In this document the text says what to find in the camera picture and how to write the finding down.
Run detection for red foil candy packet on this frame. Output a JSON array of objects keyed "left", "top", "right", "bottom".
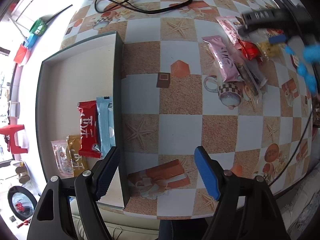
[{"left": 238, "top": 39, "right": 261, "bottom": 60}]

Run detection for pink cranberry crisp packet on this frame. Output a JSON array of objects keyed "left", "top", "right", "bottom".
[{"left": 216, "top": 16, "right": 243, "bottom": 45}]

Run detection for long pink snack bar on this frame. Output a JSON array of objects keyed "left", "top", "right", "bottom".
[{"left": 202, "top": 35, "right": 243, "bottom": 82}]

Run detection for yellow biscuit packet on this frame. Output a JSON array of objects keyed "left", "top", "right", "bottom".
[{"left": 257, "top": 41, "right": 282, "bottom": 58}]

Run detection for blue gloved right hand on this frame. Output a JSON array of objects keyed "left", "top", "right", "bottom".
[{"left": 285, "top": 45, "right": 317, "bottom": 96}]

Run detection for gold snack packet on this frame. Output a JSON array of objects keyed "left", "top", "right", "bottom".
[{"left": 66, "top": 135, "right": 88, "bottom": 177}]

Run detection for red snack bar wrapper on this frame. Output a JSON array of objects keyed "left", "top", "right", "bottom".
[{"left": 77, "top": 100, "right": 101, "bottom": 158}]

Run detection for small pink snack packet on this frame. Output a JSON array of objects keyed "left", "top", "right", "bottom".
[{"left": 51, "top": 139, "right": 74, "bottom": 178}]

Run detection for clear wrapped dark stick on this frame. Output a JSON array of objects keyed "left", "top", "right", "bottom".
[{"left": 235, "top": 62, "right": 267, "bottom": 99}]

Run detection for round black framed mirror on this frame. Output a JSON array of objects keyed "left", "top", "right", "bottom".
[{"left": 8, "top": 186, "right": 37, "bottom": 220}]

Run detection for light blue snack bar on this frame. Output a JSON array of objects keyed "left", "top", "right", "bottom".
[{"left": 96, "top": 96, "right": 116, "bottom": 158}]

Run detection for red plastic stool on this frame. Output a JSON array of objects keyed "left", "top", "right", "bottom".
[{"left": 0, "top": 124, "right": 28, "bottom": 154}]

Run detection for white cardboard box tray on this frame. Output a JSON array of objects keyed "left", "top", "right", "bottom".
[{"left": 35, "top": 31, "right": 130, "bottom": 209}]

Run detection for red plastic dustpan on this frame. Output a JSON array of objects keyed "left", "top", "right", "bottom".
[{"left": 14, "top": 44, "right": 31, "bottom": 66}]

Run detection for blue plastic dustpan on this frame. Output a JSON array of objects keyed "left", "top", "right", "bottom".
[{"left": 24, "top": 34, "right": 39, "bottom": 49}]

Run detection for green plastic dustpan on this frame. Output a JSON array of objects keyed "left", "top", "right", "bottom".
[{"left": 29, "top": 4, "right": 73, "bottom": 37}]

